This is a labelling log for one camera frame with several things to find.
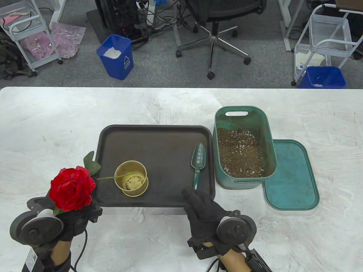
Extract person's right hand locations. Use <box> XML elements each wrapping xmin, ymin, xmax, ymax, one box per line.
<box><xmin>181</xmin><ymin>186</ymin><xmax>242</xmax><ymax>260</ymax></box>

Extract person's left hand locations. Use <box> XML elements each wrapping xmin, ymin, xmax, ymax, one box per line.
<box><xmin>55</xmin><ymin>200</ymin><xmax>103</xmax><ymax>242</ymax></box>

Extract red artificial rose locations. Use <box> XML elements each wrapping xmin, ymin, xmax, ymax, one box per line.
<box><xmin>49</xmin><ymin>151</ymin><xmax>137</xmax><ymax>216</ymax></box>

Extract green plastic trowel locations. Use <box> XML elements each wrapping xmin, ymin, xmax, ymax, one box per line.
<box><xmin>191</xmin><ymin>143</ymin><xmax>207</xmax><ymax>190</ymax></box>

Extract brown potting mix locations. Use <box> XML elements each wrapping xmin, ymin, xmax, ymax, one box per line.
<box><xmin>217</xmin><ymin>128</ymin><xmax>264</xmax><ymax>179</ymax></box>

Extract person's left forearm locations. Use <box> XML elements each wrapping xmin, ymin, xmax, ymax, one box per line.
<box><xmin>50</xmin><ymin>240</ymin><xmax>72</xmax><ymax>272</ymax></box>

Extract dark brown plastic tray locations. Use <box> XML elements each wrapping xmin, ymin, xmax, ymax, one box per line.
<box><xmin>92</xmin><ymin>124</ymin><xmax>216</xmax><ymax>208</ymax></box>

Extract yellow ribbed flower pot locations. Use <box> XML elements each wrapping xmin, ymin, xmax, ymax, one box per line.
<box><xmin>114</xmin><ymin>160</ymin><xmax>149</xmax><ymax>198</ymax></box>

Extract green plastic bin lid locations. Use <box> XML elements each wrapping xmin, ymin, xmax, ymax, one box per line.
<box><xmin>262</xmin><ymin>139</ymin><xmax>320</xmax><ymax>211</ymax></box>

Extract green plastic storage bin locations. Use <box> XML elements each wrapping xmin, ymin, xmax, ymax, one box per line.
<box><xmin>214</xmin><ymin>106</ymin><xmax>278</xmax><ymax>190</ymax></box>

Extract blue bin with white symbol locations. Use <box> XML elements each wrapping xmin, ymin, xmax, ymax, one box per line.
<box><xmin>96</xmin><ymin>34</ymin><xmax>134</xmax><ymax>81</ymax></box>

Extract black backpack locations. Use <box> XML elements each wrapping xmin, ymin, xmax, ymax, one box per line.
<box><xmin>0</xmin><ymin>31</ymin><xmax>38</xmax><ymax>80</ymax></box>

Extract pink plastic bag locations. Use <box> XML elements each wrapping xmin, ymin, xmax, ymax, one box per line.
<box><xmin>50</xmin><ymin>22</ymin><xmax>86</xmax><ymax>59</ymax></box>
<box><xmin>22</xmin><ymin>31</ymin><xmax>54</xmax><ymax>60</ymax></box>

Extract black office chair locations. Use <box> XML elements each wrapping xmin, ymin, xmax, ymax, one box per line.
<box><xmin>175</xmin><ymin>0</ymin><xmax>267</xmax><ymax>80</ymax></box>

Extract plain blue bin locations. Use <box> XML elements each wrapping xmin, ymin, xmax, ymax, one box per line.
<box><xmin>298</xmin><ymin>66</ymin><xmax>347</xmax><ymax>89</ymax></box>

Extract white metal trolley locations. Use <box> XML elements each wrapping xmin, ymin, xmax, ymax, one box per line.
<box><xmin>0</xmin><ymin>0</ymin><xmax>64</xmax><ymax>72</ymax></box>
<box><xmin>291</xmin><ymin>4</ymin><xmax>363</xmax><ymax>86</ymax></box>

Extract white desk leg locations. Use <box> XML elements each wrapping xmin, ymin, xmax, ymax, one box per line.
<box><xmin>279</xmin><ymin>0</ymin><xmax>299</xmax><ymax>52</ymax></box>

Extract black computer tower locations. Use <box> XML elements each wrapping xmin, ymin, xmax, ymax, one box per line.
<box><xmin>94</xmin><ymin>0</ymin><xmax>141</xmax><ymax>29</ymax></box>

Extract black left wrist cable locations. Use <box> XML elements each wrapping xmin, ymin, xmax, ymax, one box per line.
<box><xmin>70</xmin><ymin>229</ymin><xmax>88</xmax><ymax>272</ymax></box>

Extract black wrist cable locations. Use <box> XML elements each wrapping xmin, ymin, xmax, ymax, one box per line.
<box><xmin>206</xmin><ymin>259</ymin><xmax>225</xmax><ymax>272</ymax></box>
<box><xmin>70</xmin><ymin>229</ymin><xmax>88</xmax><ymax>272</ymax></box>

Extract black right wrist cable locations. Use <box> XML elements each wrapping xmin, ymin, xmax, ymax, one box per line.
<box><xmin>206</xmin><ymin>259</ymin><xmax>225</xmax><ymax>272</ymax></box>

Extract black left wrist camera module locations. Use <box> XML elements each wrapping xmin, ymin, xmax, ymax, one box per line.
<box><xmin>24</xmin><ymin>246</ymin><xmax>43</xmax><ymax>272</ymax></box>

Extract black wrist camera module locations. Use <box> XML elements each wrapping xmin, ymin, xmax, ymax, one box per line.
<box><xmin>245</xmin><ymin>248</ymin><xmax>273</xmax><ymax>272</ymax></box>
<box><xmin>24</xmin><ymin>246</ymin><xmax>43</xmax><ymax>272</ymax></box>

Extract black right wrist camera module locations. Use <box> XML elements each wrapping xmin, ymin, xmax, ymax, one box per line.
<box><xmin>245</xmin><ymin>248</ymin><xmax>273</xmax><ymax>272</ymax></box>

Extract bundle of floor cables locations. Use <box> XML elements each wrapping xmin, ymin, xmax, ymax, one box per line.
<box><xmin>136</xmin><ymin>0</ymin><xmax>194</xmax><ymax>38</ymax></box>

